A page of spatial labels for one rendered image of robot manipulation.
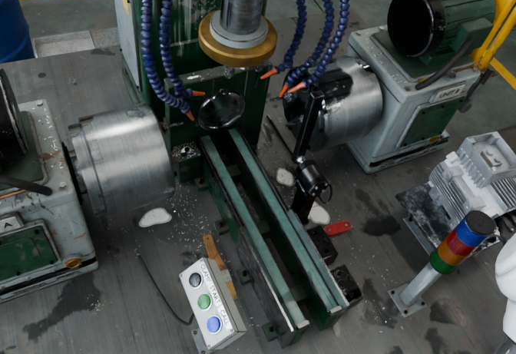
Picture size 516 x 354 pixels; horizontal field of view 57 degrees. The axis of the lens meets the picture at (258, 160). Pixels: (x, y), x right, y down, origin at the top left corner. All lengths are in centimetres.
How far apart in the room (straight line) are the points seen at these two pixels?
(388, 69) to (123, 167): 77
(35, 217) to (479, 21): 119
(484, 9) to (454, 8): 11
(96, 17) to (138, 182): 241
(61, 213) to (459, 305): 106
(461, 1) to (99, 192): 103
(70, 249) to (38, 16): 244
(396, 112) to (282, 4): 237
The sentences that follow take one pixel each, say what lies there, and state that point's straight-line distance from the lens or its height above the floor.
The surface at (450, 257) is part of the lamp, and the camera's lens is 116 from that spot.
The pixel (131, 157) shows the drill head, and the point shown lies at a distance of 110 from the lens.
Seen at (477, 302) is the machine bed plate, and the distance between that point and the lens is 151.
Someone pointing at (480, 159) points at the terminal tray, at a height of 114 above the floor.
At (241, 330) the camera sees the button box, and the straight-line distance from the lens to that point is 99.
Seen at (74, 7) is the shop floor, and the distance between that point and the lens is 354.
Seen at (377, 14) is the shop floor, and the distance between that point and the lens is 381.
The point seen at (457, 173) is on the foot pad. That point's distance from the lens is 135.
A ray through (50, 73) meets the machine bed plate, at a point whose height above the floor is 80.
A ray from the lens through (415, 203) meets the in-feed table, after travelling 144.
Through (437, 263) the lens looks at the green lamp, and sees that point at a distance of 119.
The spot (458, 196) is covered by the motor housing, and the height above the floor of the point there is 104.
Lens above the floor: 200
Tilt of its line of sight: 52 degrees down
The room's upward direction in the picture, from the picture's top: 11 degrees clockwise
